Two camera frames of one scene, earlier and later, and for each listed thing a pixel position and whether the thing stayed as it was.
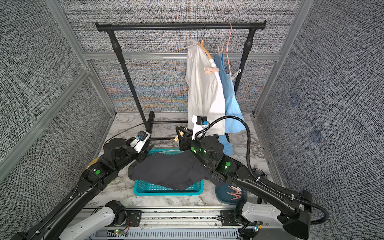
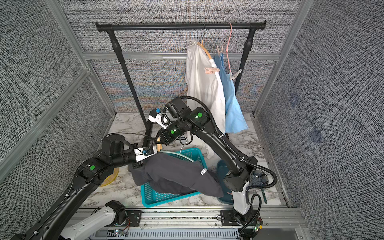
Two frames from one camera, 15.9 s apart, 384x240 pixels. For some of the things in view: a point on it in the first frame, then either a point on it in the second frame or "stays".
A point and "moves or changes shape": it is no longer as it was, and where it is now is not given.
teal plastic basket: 144,188 moves or changes shape
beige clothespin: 232,77 stays
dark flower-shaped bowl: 258,172 stays
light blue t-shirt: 232,106 stays
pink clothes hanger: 227,46 stays
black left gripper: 143,155 -> 139,164
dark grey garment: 178,171 moves or changes shape
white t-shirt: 205,93 stays
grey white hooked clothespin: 194,43 stays
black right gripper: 188,144 -> 168,139
